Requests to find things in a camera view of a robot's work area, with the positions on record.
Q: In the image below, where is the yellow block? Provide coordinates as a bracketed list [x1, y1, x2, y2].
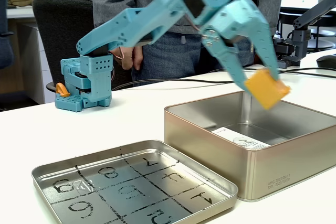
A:
[244, 68, 291, 110]

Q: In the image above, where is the person's hand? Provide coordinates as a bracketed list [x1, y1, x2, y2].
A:
[111, 46, 144, 71]

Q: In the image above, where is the black computer mouse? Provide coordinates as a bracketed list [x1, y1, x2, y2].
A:
[316, 55, 336, 69]

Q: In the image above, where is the printed white paper sheet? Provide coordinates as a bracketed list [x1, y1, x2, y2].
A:
[209, 127, 271, 151]

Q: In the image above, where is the gold metal tin box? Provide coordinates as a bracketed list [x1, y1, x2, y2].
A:
[164, 90, 336, 202]

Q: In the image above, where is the small white plastic piece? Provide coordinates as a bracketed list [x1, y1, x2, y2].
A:
[233, 136, 254, 147]

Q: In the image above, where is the black office chair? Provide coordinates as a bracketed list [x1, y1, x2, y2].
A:
[31, 0, 132, 92]

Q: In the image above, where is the numbered metal tin lid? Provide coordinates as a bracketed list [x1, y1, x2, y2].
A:
[30, 140, 239, 224]

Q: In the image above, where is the white desk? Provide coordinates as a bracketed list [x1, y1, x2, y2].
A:
[6, 6, 50, 104]

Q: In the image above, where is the blue office chair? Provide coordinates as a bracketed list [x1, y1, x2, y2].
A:
[0, 0, 15, 69]

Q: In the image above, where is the short black cable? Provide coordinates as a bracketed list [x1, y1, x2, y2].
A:
[278, 67, 336, 78]

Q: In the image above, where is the long black cable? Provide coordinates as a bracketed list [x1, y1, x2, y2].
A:
[112, 77, 234, 90]

